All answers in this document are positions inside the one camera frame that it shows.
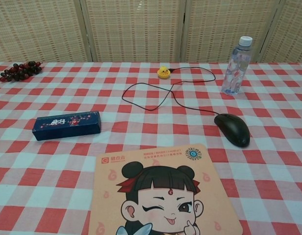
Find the black mouse cable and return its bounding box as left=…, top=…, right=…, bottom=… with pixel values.
left=122, top=67, right=220, bottom=116

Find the black computer mouse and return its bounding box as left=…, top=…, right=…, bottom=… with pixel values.
left=214, top=113, right=251, bottom=148

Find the cartoon girl mouse pad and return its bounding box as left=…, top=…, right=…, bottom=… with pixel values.
left=86, top=143, right=243, bottom=235

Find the yellow toy duck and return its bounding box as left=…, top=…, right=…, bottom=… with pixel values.
left=157, top=65, right=171, bottom=79

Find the dark blue printed box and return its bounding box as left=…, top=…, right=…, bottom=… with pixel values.
left=31, top=111, right=101, bottom=141

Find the woven bamboo folding screen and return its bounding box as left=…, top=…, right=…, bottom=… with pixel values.
left=0, top=0, right=302, bottom=64

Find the clear plastic water bottle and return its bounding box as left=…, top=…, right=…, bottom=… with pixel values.
left=221, top=36, right=254, bottom=96

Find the red white checkered tablecloth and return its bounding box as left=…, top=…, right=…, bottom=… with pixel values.
left=0, top=61, right=302, bottom=235

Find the dark red grape bunch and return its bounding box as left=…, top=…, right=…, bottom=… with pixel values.
left=0, top=61, right=43, bottom=83

